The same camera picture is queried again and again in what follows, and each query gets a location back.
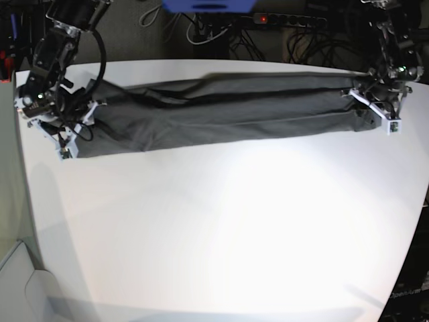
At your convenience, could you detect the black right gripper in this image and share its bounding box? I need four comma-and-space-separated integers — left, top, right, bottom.
27, 100, 107, 154

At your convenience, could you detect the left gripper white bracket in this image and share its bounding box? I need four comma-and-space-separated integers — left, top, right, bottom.
341, 75, 412, 121

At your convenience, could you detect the dark grey t-shirt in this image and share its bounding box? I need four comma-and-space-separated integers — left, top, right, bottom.
76, 72, 380, 158

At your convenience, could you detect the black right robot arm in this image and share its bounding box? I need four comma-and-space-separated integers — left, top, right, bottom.
15, 1, 111, 160

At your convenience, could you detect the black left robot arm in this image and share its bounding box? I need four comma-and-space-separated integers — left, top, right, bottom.
344, 1, 424, 133

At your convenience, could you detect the red black clamp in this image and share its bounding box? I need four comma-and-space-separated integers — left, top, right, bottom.
0, 50, 15, 83

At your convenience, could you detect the black power strip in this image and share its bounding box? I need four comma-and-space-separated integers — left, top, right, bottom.
253, 13, 328, 29

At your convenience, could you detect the blue plastic box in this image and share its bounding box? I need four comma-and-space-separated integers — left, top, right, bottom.
162, 0, 255, 13

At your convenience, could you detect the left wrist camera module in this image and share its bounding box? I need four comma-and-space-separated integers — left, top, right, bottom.
385, 119, 402, 135

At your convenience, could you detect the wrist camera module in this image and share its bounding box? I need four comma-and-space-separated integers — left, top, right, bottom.
385, 119, 402, 135
58, 148, 73, 161

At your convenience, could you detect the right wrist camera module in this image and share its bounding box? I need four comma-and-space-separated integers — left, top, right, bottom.
58, 148, 73, 161

